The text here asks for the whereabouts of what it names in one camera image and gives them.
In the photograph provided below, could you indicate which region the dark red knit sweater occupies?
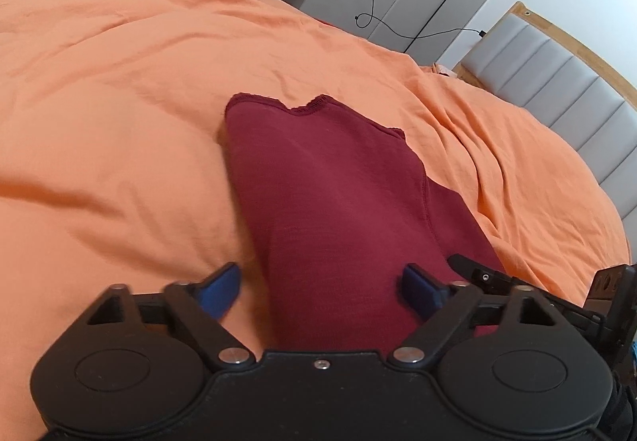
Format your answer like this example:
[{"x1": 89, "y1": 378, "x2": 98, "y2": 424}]
[{"x1": 225, "y1": 94, "x2": 501, "y2": 353}]

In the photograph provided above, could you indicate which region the grey padded wooden headboard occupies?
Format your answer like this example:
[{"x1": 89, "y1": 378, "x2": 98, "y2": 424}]
[{"x1": 453, "y1": 1, "x2": 636, "y2": 235}]

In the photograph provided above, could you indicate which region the orange bed blanket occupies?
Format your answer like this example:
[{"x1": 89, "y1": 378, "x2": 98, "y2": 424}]
[{"x1": 1, "y1": 0, "x2": 631, "y2": 440}]

